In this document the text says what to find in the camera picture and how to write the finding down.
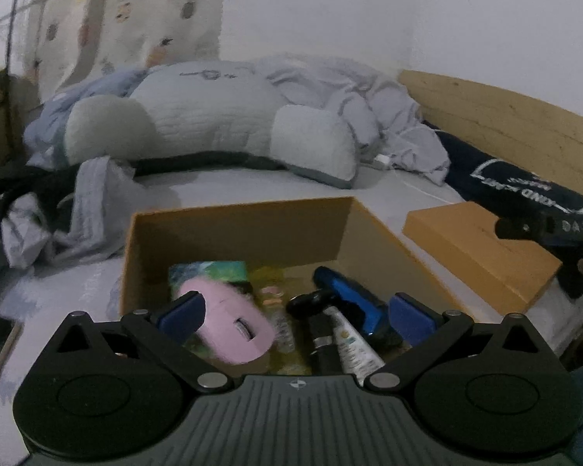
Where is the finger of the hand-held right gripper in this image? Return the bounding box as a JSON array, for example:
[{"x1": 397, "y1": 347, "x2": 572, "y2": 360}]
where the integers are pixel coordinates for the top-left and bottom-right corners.
[{"x1": 494, "y1": 216, "x2": 540, "y2": 242}]

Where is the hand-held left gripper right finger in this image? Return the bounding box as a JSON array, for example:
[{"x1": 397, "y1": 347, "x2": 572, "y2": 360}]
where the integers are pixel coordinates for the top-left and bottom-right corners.
[{"x1": 364, "y1": 292, "x2": 540, "y2": 393}]

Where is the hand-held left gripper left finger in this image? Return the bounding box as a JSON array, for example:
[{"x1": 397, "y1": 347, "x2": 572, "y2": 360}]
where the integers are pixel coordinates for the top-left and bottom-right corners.
[{"x1": 53, "y1": 290, "x2": 235, "y2": 395}]

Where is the pink computer mouse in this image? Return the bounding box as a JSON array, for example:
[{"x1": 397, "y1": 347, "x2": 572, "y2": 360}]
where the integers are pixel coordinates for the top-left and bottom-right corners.
[{"x1": 176, "y1": 276, "x2": 278, "y2": 364}]

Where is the white cream tube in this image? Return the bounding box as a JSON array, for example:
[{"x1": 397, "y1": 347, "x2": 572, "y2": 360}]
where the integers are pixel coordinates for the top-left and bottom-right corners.
[{"x1": 322, "y1": 306, "x2": 386, "y2": 385}]

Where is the orange cardboard box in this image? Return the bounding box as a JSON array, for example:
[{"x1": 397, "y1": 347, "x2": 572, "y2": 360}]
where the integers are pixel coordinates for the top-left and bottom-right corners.
[{"x1": 119, "y1": 196, "x2": 473, "y2": 376}]

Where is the orange box lid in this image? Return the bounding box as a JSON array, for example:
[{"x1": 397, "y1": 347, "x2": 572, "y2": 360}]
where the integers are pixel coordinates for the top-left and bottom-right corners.
[{"x1": 402, "y1": 201, "x2": 563, "y2": 315}]

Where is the green floral tissue pack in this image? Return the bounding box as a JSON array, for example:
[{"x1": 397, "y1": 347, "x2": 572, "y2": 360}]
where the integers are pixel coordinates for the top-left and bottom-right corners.
[{"x1": 168, "y1": 261, "x2": 253, "y2": 350}]

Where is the dark navy printed pillow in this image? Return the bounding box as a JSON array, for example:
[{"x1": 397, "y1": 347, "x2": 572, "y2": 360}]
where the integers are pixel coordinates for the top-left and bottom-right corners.
[{"x1": 434, "y1": 129, "x2": 583, "y2": 236}]

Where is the blue black handheld device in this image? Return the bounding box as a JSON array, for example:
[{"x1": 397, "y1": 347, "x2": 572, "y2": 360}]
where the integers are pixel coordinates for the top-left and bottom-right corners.
[{"x1": 313, "y1": 266, "x2": 395, "y2": 348}]

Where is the yellow tube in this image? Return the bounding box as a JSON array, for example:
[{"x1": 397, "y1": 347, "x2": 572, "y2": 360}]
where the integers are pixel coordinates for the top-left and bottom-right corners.
[{"x1": 250, "y1": 266, "x2": 316, "y2": 376}]

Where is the wooden headboard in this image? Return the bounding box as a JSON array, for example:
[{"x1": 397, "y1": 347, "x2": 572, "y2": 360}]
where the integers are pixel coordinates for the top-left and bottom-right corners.
[{"x1": 397, "y1": 70, "x2": 583, "y2": 205}]

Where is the light grey pajama garment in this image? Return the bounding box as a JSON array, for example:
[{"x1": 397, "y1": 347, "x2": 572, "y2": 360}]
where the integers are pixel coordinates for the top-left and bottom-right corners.
[{"x1": 1, "y1": 156, "x2": 138, "y2": 269}]

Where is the grey printed bed sheet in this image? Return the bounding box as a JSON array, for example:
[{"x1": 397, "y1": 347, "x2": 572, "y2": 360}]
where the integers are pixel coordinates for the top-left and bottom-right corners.
[{"x1": 0, "y1": 154, "x2": 583, "y2": 447}]

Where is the light blue duvet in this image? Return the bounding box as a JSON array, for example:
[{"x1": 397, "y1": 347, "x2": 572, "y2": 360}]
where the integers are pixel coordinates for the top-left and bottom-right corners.
[{"x1": 26, "y1": 56, "x2": 451, "y2": 186}]

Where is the grey-green backrest pillow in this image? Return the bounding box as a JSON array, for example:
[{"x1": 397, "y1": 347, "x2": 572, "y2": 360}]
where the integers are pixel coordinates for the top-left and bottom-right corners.
[{"x1": 63, "y1": 61, "x2": 363, "y2": 190}]

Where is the pineapple print curtain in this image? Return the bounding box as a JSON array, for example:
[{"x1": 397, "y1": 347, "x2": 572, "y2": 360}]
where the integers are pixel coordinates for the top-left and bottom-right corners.
[{"x1": 26, "y1": 0, "x2": 230, "y2": 89}]

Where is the white charger with cable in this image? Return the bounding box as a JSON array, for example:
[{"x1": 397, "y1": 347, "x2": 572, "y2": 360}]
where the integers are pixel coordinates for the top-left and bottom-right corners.
[{"x1": 375, "y1": 126, "x2": 467, "y2": 203}]

